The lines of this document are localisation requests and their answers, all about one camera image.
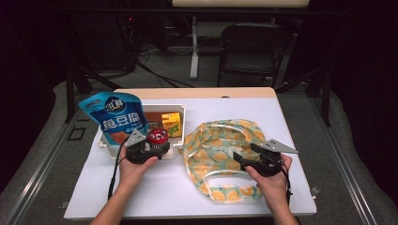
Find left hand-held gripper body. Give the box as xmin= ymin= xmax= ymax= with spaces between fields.
xmin=124 ymin=127 xmax=167 ymax=166

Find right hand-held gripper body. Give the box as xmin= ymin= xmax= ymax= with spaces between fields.
xmin=246 ymin=139 xmax=299 ymax=178

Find white plastic bin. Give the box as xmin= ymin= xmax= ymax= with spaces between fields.
xmin=97 ymin=103 xmax=187 ymax=160

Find yellow box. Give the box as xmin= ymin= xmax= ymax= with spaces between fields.
xmin=161 ymin=112 xmax=183 ymax=139

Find brown box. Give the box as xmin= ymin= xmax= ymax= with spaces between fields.
xmin=144 ymin=111 xmax=164 ymax=129

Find orange-print cloth bag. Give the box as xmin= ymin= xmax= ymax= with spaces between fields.
xmin=180 ymin=118 xmax=270 ymax=204

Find blue snack pouch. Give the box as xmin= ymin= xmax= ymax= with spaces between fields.
xmin=77 ymin=91 xmax=150 ymax=147

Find person's left hand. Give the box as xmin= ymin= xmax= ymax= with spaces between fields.
xmin=117 ymin=145 xmax=160 ymax=192

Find person's right hand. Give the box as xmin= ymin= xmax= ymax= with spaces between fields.
xmin=244 ymin=153 xmax=294 ymax=215

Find white table sheet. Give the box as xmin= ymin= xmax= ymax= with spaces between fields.
xmin=63 ymin=97 xmax=318 ymax=220

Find black metal stand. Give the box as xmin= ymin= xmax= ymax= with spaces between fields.
xmin=63 ymin=60 xmax=124 ymax=125
xmin=275 ymin=67 xmax=333 ymax=128

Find black folding chair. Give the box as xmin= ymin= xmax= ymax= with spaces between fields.
xmin=217 ymin=22 xmax=296 ymax=89

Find white desk leg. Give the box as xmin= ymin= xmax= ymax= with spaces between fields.
xmin=189 ymin=15 xmax=201 ymax=81

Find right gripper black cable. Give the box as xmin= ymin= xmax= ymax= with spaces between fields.
xmin=281 ymin=158 xmax=294 ymax=206

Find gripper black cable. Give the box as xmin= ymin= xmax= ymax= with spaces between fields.
xmin=281 ymin=158 xmax=294 ymax=206
xmin=106 ymin=141 xmax=129 ymax=202

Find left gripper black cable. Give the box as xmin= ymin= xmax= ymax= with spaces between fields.
xmin=106 ymin=141 xmax=129 ymax=202

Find black floor cables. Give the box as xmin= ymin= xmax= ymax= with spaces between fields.
xmin=134 ymin=43 xmax=195 ymax=89

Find aluminium frame rail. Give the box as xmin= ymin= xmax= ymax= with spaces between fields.
xmin=307 ymin=96 xmax=380 ymax=225
xmin=5 ymin=93 xmax=92 ymax=225

